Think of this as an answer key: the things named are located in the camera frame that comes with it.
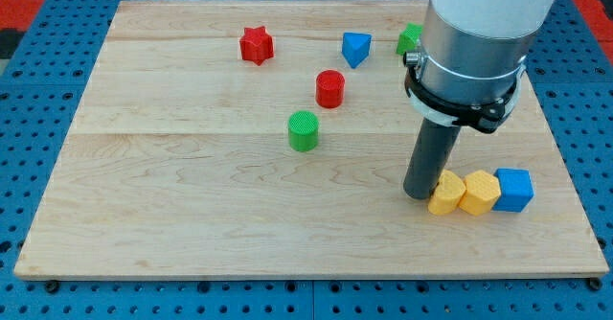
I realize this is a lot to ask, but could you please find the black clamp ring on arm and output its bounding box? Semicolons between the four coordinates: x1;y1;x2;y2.
403;49;527;135

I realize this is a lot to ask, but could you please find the yellow heart block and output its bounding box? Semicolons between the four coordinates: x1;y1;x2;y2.
427;170;466;216

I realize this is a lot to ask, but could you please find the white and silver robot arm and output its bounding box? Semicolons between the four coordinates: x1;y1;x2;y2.
419;0;555;105

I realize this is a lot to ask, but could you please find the red star block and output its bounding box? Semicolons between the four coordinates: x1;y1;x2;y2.
239;26;274;66

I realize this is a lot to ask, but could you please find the blue cube block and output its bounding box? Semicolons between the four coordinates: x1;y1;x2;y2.
492;168;534;213

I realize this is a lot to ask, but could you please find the yellow hexagon block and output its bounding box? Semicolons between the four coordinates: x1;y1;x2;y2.
459;171;502;216

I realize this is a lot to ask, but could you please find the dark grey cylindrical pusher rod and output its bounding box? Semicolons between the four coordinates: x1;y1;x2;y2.
403;119;461;200

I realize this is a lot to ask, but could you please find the green block behind arm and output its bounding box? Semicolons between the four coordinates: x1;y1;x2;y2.
396;23;422;55

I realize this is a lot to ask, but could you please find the green cylinder block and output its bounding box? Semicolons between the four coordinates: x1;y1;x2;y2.
288;110;319;152

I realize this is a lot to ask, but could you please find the blue triangle block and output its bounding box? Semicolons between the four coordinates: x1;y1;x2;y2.
341;32;372;69

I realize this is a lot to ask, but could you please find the light wooden board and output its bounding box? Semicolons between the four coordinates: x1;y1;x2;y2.
14;0;609;281

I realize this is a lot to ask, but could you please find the red cylinder block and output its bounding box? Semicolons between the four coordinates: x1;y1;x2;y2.
315;70;345;108

